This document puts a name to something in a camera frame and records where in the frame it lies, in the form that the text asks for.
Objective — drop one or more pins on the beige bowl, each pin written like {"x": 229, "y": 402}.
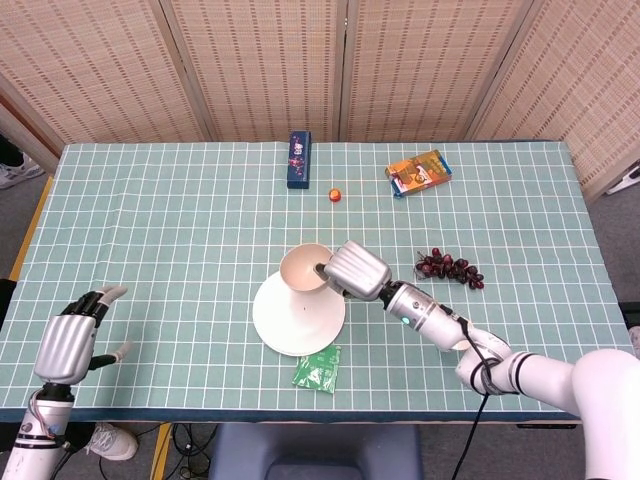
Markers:
{"x": 300, "y": 272}

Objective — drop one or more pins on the green tea packet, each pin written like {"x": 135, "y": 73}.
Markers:
{"x": 315, "y": 374}

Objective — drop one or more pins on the orange blue snack box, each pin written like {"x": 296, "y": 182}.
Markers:
{"x": 419, "y": 173}

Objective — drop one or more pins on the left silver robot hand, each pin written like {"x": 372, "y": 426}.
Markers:
{"x": 65, "y": 350}

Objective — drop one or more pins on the blue padded chair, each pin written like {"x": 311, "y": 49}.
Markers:
{"x": 300, "y": 450}

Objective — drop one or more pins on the teal checkered tablecloth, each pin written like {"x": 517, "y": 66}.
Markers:
{"x": 150, "y": 210}

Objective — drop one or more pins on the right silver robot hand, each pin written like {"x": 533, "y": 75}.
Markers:
{"x": 357, "y": 272}

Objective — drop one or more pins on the dark red grape bunch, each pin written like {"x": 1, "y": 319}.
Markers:
{"x": 447, "y": 267}

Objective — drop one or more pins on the dark blue long box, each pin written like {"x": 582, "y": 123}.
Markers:
{"x": 299, "y": 162}

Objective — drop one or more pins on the white sneaker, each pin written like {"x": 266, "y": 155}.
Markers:
{"x": 20, "y": 176}
{"x": 112, "y": 442}

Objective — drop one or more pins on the white stand foot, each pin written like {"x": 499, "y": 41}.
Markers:
{"x": 627, "y": 181}

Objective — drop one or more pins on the woven bamboo screen panel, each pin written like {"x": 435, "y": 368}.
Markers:
{"x": 260, "y": 65}
{"x": 100, "y": 75}
{"x": 590, "y": 90}
{"x": 425, "y": 65}

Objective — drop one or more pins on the white round plate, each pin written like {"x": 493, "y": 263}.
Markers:
{"x": 300, "y": 330}

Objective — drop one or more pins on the yellow floor tape strip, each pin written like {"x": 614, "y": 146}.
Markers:
{"x": 161, "y": 450}
{"x": 32, "y": 225}

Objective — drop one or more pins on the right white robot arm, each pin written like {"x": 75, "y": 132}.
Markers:
{"x": 425, "y": 310}

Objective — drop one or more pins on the black trouser leg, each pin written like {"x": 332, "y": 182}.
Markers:
{"x": 10, "y": 151}
{"x": 7, "y": 300}

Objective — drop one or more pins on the small orange red candy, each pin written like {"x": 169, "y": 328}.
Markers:
{"x": 335, "y": 195}

